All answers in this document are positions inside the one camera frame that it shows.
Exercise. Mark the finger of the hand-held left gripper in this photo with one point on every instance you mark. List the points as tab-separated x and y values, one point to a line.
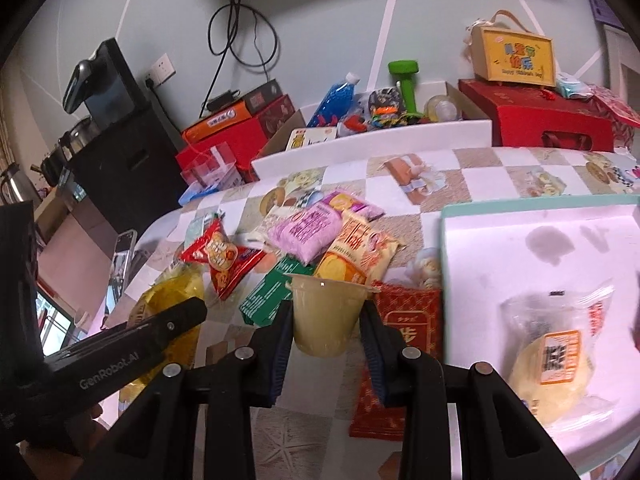
125	350

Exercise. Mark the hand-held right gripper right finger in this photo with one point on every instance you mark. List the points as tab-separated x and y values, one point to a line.
376	360

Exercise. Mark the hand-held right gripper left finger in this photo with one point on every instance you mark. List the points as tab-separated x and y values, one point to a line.
277	355

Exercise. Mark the beige pudding cup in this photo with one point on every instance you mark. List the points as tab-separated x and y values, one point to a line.
325	320

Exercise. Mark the orange yellow snack packet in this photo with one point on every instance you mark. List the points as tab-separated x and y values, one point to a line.
357	255

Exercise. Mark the white tray with teal rim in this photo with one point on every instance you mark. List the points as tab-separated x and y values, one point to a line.
500	270

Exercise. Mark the purple swiss roll packet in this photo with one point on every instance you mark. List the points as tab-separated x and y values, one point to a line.
350	205

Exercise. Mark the person's left hand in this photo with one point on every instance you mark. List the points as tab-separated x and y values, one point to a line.
87	422

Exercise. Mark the red gold patterned packet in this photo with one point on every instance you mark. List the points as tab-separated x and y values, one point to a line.
415	320

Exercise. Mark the smartphone in clear case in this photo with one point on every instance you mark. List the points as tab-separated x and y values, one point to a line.
122	260

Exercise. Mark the pink snack packet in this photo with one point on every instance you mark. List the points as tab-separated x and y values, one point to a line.
300	232

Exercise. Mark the steel kettle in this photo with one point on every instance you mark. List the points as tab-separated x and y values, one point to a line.
17	185

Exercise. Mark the green white snack packet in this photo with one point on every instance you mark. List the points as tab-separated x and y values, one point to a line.
200	227

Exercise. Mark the clear wrapped bread packet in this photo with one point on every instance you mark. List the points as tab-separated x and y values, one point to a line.
545	390

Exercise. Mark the blue packet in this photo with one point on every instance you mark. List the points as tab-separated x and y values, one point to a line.
197	192

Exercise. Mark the black water dispenser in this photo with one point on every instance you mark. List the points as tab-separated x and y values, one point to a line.
125	160

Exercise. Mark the dark kettle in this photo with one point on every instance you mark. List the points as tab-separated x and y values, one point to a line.
80	135

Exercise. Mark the printed checkered tablecloth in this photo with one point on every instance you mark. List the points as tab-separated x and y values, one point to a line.
440	180

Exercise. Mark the clear plastic box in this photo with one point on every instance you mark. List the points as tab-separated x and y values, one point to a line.
210	165

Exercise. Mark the white board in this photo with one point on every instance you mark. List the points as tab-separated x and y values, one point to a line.
370	147

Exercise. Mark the red patterned box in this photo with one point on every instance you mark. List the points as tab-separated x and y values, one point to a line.
235	142

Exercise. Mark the white cardboard box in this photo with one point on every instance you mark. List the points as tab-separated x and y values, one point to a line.
280	135

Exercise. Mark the yellow white card box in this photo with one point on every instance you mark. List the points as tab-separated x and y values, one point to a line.
315	137

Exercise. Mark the red toy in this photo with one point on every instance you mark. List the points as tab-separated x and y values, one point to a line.
350	124

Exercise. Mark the orange box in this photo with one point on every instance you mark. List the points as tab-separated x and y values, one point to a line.
215	122

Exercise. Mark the pile of colourful clips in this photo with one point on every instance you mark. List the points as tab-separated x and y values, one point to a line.
395	119

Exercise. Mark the dark round toy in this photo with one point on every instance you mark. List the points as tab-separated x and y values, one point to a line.
382	100

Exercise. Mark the dark flat box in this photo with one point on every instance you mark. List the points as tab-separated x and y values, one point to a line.
262	95

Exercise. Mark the black power adapter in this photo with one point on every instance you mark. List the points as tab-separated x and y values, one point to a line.
222	100

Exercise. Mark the clear plastic jar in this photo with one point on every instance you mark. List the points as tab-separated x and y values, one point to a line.
442	107

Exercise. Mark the bottle of blue beads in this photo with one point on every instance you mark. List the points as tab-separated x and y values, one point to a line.
335	97

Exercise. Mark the large red gift box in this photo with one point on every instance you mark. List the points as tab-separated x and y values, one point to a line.
525	115

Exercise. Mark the green dumbbell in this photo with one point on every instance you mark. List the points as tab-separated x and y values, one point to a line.
402	72

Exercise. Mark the light blue tissue pack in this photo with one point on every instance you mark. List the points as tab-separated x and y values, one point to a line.
572	85

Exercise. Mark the red printed bag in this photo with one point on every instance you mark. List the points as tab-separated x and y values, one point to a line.
617	110

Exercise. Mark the white cabinet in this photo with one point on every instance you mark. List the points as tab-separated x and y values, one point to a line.
620	60

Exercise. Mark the white wall socket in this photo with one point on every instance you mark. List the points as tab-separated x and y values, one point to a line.
162	70

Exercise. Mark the purple wall poster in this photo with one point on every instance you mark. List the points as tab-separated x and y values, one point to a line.
602	7

